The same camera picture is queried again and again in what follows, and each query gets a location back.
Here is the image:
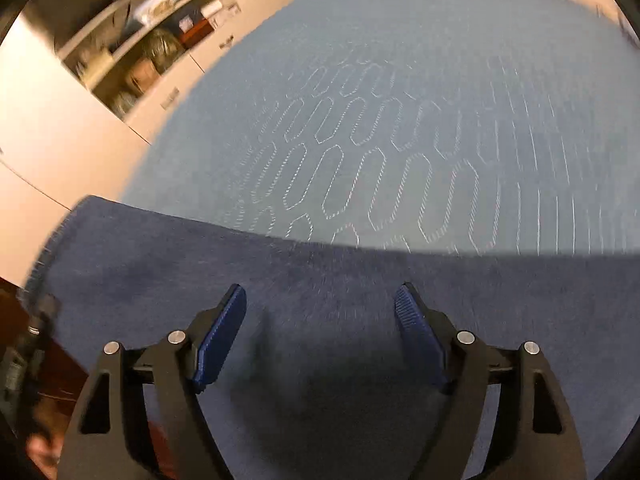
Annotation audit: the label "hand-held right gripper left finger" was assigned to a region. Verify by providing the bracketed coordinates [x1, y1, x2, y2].
[57, 283, 248, 480]

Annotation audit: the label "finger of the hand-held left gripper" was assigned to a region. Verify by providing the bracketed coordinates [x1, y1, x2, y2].
[22, 292, 62, 343]

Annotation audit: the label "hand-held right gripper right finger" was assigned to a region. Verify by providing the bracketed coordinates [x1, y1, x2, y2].
[394, 282, 588, 480]

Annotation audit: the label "blue denim pants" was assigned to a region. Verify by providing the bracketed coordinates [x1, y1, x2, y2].
[20, 195, 640, 480]

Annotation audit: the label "person's left hand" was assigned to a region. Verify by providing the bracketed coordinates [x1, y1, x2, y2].
[25, 432, 67, 479]

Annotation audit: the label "white built-in cabinet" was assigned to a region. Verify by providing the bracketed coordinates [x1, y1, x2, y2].
[0, 0, 326, 292]

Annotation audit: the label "beige bag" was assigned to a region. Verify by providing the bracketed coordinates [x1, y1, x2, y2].
[124, 57, 162, 94]

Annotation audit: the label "blue quilted bed cover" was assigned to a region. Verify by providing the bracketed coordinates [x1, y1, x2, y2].
[120, 0, 640, 257]

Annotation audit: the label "clear plastic bag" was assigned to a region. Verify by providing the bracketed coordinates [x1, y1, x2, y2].
[141, 29, 187, 74]

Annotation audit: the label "brown wooden box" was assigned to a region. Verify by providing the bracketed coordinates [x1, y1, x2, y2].
[180, 17, 217, 49]

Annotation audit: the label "dark blue box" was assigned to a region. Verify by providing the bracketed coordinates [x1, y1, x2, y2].
[175, 12, 202, 37]

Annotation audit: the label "stack of white papers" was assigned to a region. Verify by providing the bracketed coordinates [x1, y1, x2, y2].
[134, 0, 197, 27]

